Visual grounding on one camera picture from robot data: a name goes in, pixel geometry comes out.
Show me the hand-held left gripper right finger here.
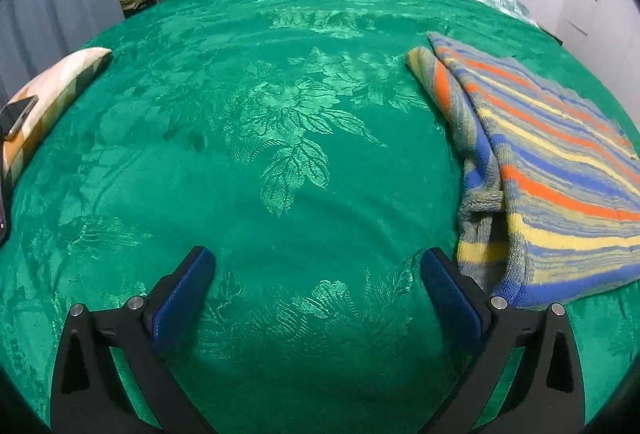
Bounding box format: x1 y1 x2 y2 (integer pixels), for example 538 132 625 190
420 248 586 434

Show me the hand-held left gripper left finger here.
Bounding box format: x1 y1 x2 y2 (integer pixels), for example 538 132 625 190
50 245 217 434

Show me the striped multicolour towel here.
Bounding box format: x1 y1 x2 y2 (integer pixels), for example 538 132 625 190
405 31 640 311

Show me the green floral blanket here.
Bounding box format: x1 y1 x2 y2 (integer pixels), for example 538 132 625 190
0 0 640 434

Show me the dark flat device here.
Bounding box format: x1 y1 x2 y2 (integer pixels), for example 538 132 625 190
0 189 12 245

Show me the smartphone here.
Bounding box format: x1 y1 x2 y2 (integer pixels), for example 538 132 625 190
0 95 39 141

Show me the small cream patterned pillow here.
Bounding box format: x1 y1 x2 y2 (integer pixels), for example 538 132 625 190
0 47 113 187

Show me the white wardrobe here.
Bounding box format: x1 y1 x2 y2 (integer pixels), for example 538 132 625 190
555 0 640 125

